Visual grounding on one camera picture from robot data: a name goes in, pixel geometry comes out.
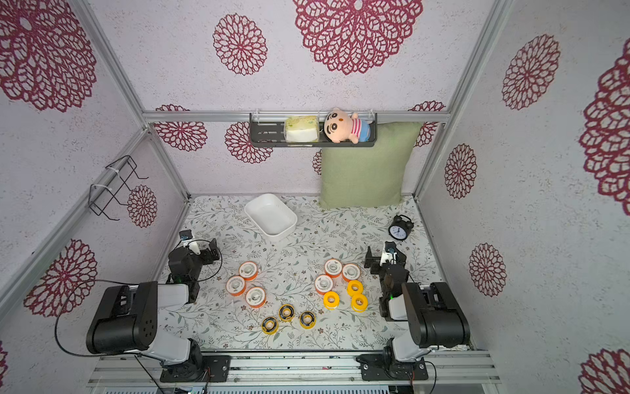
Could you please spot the black yellow tape roll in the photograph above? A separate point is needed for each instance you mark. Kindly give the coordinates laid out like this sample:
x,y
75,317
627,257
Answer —
x,y
307,320
270,325
286,313

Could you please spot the green pillow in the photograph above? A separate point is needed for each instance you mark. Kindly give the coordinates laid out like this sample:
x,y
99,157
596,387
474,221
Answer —
x,y
369,177

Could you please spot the orange tape roll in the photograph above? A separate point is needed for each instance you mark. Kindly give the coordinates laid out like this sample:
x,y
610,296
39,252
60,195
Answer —
x,y
256,297
323,284
333,268
249,270
236,285
351,272

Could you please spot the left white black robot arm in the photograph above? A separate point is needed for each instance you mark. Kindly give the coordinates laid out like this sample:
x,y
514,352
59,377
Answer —
x,y
126,320

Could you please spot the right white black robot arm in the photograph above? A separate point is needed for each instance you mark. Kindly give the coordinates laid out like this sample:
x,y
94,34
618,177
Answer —
x,y
433,316

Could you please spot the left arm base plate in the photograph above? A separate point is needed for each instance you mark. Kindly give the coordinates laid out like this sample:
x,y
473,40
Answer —
x,y
207,369

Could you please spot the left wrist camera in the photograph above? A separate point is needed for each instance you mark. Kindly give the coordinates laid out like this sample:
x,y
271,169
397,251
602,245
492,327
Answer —
x,y
188,240

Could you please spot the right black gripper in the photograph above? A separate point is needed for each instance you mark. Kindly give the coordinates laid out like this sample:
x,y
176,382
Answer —
x,y
376,259

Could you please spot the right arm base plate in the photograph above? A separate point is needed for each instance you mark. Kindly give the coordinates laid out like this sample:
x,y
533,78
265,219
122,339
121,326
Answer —
x,y
377,367

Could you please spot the plush doll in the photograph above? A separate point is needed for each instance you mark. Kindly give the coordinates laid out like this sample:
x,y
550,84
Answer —
x,y
340,126

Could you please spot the black wall shelf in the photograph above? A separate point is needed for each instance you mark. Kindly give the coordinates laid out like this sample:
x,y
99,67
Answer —
x,y
270,134

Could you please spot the black wire wall rack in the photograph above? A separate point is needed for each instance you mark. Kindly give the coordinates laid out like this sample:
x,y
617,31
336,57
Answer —
x,y
118,176

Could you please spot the yellow green sponge pack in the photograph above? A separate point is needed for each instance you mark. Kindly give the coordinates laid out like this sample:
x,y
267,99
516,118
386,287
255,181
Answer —
x,y
303,129

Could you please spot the yellow tape roll top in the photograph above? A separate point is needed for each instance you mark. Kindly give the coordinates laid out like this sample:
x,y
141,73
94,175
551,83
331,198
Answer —
x,y
354,288

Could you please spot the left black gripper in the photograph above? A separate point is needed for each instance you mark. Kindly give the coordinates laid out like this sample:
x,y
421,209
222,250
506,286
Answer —
x,y
205,253

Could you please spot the black alarm clock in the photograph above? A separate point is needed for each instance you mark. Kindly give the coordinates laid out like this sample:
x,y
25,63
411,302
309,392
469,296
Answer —
x,y
400,227

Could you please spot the white plastic storage box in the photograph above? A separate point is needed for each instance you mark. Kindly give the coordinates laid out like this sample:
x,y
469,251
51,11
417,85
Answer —
x,y
274,219

